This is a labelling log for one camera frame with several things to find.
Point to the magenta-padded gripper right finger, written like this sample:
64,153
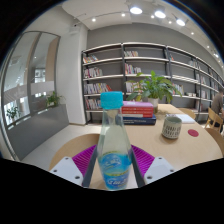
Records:
158,168

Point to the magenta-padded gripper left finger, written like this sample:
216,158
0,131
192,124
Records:
66,168

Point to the clear bottle with blue cap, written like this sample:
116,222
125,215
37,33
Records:
114,160

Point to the light wooden chair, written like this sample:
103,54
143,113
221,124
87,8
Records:
215,118
73,145
188,112
216,138

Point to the grey-green ceramic mug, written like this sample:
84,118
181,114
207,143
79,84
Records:
171,128

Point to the flat round red coaster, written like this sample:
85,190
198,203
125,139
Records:
193,133

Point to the dark blue book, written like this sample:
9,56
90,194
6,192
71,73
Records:
140,120

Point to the open white magazine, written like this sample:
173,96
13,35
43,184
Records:
185,118

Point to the red book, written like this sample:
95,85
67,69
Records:
138,112

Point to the pink book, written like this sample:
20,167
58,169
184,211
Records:
138,104

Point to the small green window plant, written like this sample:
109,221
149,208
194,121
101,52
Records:
53,99
13,113

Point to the green potted table plant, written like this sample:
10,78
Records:
155,86

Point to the grey bookshelf unit with books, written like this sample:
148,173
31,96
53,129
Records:
106,70

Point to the round ceiling spotlights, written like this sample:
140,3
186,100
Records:
136,10

